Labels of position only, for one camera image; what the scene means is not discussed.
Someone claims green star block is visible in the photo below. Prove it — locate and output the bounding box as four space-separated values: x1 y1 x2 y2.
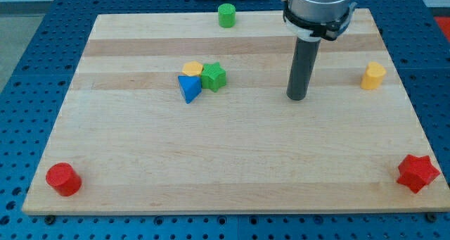
200 62 226 92

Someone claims yellow heart block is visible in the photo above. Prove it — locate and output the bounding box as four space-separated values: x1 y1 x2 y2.
360 61 387 90

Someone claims blue triangle block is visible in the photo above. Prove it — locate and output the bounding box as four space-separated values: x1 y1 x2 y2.
178 75 202 104

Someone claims yellow hexagon block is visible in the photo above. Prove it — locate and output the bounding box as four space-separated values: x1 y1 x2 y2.
182 61 203 77

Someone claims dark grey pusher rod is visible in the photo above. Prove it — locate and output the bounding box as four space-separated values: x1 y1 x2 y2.
286 38 320 101

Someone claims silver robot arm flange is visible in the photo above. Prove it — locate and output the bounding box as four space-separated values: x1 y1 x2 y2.
282 0 356 42

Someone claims red cylinder block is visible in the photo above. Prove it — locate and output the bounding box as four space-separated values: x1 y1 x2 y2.
46 163 82 196

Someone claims red star block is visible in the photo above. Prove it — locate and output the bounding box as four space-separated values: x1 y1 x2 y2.
397 154 441 194

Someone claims light wooden board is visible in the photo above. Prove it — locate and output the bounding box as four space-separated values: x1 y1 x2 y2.
22 8 449 215

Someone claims green cylinder block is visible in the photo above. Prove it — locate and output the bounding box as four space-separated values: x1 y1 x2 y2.
217 4 236 28

